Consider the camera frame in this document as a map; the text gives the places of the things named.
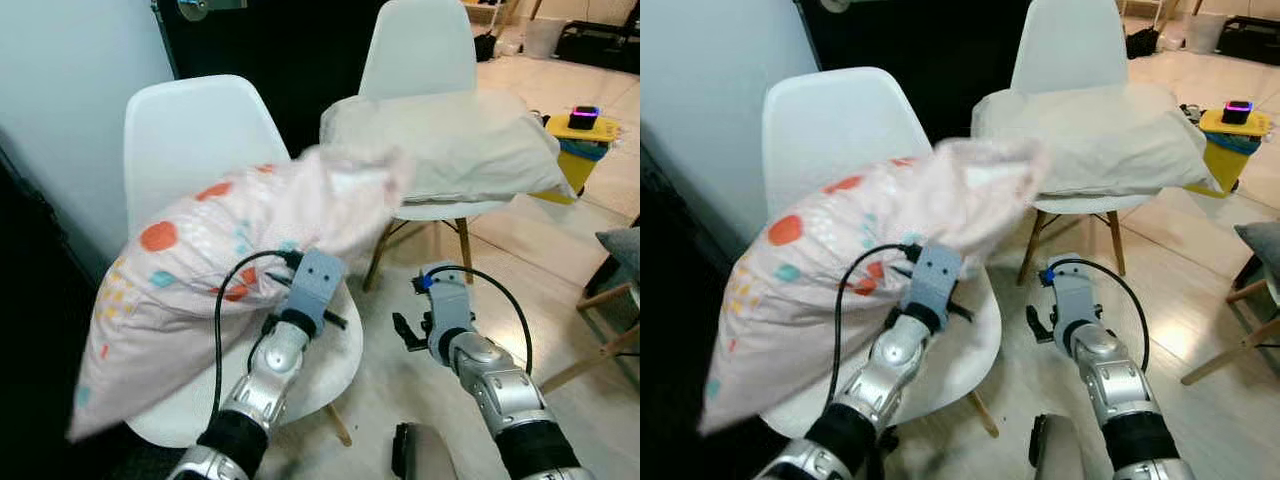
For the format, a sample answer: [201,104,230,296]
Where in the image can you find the white pillow with coloured dots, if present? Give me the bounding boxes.
[67,144,417,444]
[697,136,1050,437]

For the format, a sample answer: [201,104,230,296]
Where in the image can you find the plain white pillow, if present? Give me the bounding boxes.
[319,89,564,207]
[971,81,1224,200]

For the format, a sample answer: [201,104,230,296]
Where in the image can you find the grey cushioned wooden chair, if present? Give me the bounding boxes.
[1179,219,1280,387]
[539,227,641,397]

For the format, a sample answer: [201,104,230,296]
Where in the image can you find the white plastic shell chair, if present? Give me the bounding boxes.
[984,0,1167,287]
[761,66,1004,442]
[356,0,513,292]
[121,74,365,450]

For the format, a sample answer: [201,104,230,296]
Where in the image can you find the black curtain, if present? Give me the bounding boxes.
[795,0,1033,146]
[154,0,387,153]

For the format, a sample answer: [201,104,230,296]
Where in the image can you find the white plastic bucket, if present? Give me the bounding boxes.
[519,14,567,60]
[1182,11,1227,54]

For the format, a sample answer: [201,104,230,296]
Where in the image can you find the long black equipment case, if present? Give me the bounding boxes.
[554,19,641,74]
[1217,14,1280,67]

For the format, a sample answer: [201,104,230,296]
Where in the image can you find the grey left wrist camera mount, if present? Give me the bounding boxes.
[287,249,348,332]
[904,242,964,327]

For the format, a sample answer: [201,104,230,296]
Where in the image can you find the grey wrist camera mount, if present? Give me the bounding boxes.
[424,264,474,362]
[1049,254,1097,352]
[904,242,964,327]
[287,249,348,332]

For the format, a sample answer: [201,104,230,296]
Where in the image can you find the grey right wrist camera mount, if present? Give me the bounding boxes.
[424,264,474,362]
[1049,254,1097,352]

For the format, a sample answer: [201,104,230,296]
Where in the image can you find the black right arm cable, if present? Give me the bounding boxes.
[419,264,535,377]
[1044,257,1152,374]

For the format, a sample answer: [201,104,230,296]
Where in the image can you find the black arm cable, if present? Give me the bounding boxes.
[419,264,535,377]
[212,249,303,422]
[827,242,917,407]
[1044,257,1152,374]

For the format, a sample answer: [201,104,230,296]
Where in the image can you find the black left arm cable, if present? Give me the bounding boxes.
[827,242,917,407]
[212,249,303,422]

